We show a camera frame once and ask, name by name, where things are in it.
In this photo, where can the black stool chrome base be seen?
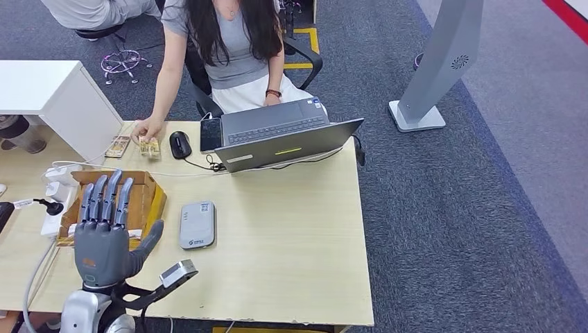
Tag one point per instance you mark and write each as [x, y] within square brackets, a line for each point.
[97, 32]

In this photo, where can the person's left hand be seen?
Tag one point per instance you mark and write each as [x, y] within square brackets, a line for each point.
[273, 101]

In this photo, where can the grey laptop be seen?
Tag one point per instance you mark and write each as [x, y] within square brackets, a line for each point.
[278, 146]

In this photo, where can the black plug with tag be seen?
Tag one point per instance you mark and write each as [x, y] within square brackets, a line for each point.
[53, 208]

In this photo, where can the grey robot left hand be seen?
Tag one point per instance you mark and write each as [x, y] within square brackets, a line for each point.
[103, 253]

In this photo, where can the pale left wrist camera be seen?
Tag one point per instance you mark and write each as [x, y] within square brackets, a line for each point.
[177, 273]

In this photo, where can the open cardboard box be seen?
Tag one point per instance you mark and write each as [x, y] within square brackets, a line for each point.
[142, 197]

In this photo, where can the black computer mouse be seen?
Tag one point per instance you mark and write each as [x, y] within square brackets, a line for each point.
[180, 144]

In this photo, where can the white power strip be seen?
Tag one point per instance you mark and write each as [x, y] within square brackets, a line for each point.
[51, 225]

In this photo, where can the black laptop power plug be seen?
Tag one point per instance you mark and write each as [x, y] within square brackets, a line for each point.
[359, 155]

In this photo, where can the white cabinet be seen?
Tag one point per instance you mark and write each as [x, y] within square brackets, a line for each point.
[41, 87]

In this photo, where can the black equipment stand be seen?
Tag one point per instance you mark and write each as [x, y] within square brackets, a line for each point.
[290, 23]

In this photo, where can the white paper strip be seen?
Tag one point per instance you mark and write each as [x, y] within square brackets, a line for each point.
[135, 234]

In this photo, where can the black smartphone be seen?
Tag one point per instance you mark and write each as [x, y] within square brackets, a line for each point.
[211, 134]

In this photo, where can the black device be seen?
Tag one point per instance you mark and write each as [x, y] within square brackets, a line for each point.
[4, 217]

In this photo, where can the grey card reader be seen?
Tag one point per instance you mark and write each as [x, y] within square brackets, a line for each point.
[197, 226]

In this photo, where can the person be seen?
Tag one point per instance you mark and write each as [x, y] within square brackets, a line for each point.
[87, 13]
[234, 55]

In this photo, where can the black camera bracket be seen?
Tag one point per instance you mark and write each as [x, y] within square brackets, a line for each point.
[138, 299]

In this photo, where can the black office chair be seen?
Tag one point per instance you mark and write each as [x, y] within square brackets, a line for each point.
[308, 53]

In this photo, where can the white charger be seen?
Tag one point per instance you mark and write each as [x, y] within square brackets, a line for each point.
[56, 191]
[62, 174]

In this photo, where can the person's right hand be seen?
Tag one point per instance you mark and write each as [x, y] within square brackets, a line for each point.
[149, 131]

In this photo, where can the gold patterned card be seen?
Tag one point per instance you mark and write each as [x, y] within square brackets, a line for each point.
[117, 147]
[150, 150]

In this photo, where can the white rounded object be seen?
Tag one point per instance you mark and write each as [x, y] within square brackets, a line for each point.
[2, 190]

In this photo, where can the person's legs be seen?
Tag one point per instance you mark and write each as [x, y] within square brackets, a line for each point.
[18, 135]

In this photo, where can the silver kiosk stand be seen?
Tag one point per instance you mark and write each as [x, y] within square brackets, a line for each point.
[441, 60]

